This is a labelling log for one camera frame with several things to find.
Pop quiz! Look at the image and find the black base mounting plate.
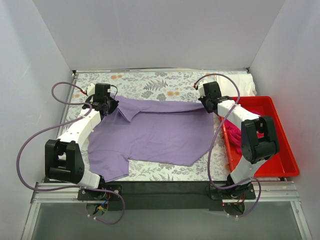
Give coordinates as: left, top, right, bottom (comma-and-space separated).
76, 180, 259, 212

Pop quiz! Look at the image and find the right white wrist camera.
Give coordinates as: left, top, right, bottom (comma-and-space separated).
193, 80, 207, 98

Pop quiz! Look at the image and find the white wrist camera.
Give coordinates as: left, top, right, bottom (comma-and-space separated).
84, 82, 96, 97
193, 80, 207, 98

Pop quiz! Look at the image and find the aluminium frame rail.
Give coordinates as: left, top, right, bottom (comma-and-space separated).
20, 69, 313, 240

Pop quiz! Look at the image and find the purple t shirt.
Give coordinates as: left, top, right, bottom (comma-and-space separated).
87, 96, 214, 182

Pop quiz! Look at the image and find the white folded t shirt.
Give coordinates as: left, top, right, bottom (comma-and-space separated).
215, 73, 257, 97

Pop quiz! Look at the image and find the magenta t shirt in bin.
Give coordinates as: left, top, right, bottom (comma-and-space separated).
224, 105, 266, 154

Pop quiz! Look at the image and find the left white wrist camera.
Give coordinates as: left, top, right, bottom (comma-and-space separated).
84, 82, 96, 97

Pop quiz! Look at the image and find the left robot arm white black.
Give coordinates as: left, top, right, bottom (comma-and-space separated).
45, 83, 119, 200

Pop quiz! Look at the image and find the floral table mat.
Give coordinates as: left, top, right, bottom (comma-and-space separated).
66, 72, 230, 181

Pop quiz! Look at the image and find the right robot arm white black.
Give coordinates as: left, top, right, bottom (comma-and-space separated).
193, 81, 280, 199

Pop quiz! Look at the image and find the red plastic bin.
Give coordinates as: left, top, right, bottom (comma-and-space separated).
222, 96, 300, 178

